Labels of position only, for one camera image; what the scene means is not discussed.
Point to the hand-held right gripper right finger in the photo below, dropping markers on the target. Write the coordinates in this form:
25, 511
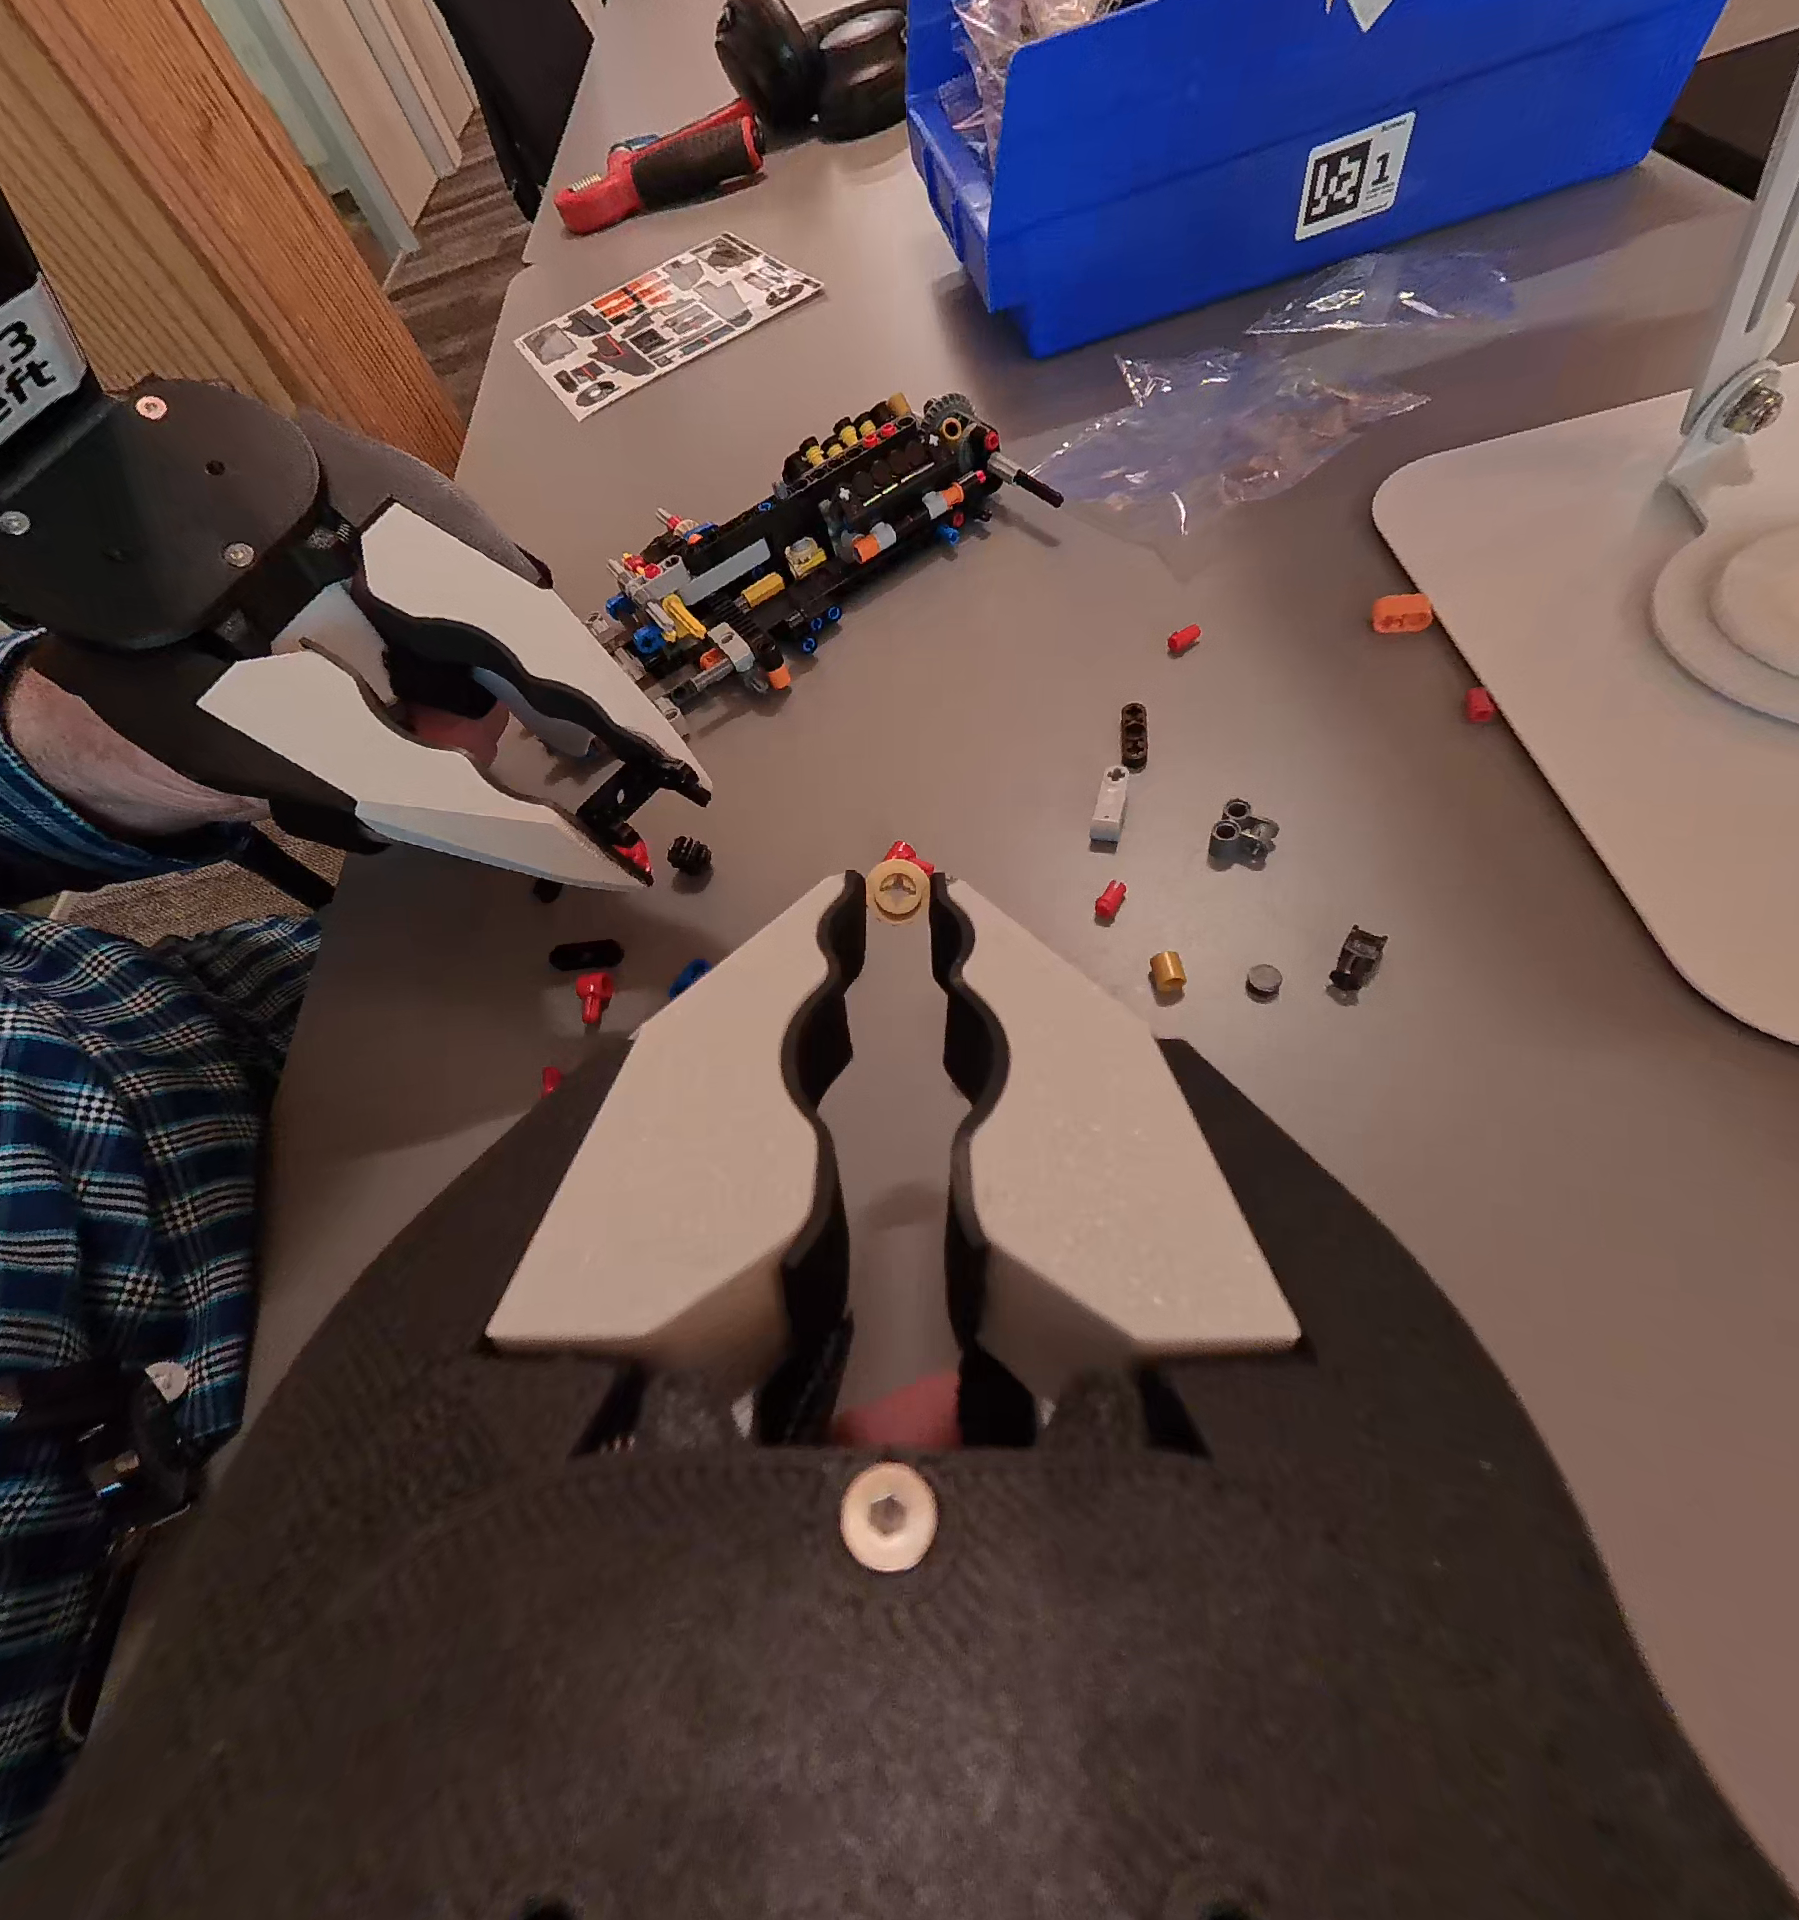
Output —
1121, 1185

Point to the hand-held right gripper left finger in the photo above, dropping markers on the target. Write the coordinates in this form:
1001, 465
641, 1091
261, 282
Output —
660, 1185

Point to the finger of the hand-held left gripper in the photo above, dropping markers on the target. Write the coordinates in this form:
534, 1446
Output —
492, 601
374, 763

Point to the black lego frame piece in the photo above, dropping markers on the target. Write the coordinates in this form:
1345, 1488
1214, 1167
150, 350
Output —
675, 775

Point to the lego car chassis build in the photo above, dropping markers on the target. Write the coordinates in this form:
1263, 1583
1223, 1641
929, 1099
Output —
838, 497

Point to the tan round lego gear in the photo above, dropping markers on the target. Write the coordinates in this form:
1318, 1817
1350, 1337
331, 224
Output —
875, 890

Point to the lego pieces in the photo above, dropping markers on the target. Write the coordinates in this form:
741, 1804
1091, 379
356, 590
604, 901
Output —
1403, 611

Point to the lego sticker sheet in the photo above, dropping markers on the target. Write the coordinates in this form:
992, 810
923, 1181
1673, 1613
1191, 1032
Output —
660, 324

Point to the plastic bags of lego parts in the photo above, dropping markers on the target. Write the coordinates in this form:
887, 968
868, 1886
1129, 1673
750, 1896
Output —
987, 60

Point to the person's left hand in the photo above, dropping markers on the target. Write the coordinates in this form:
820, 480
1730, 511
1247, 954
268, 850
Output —
120, 750

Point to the wooden cabinet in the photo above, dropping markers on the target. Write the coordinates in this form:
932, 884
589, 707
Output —
164, 179

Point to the red black power tool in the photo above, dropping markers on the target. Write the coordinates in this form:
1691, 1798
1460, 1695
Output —
675, 166

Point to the person's plaid shirt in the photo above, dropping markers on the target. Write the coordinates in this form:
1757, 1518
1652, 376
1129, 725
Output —
61, 1169

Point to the black chair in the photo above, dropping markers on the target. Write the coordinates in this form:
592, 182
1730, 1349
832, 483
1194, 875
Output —
522, 75

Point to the clear plastic bag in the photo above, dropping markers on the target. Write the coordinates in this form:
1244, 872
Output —
1214, 435
1379, 294

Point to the blue storage bin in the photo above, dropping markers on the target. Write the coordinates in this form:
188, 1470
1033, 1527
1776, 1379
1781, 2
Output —
1141, 179

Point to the black chest harness mount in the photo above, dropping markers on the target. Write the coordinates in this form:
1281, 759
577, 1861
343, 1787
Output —
134, 1455

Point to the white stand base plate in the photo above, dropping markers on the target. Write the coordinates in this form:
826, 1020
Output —
1588, 750

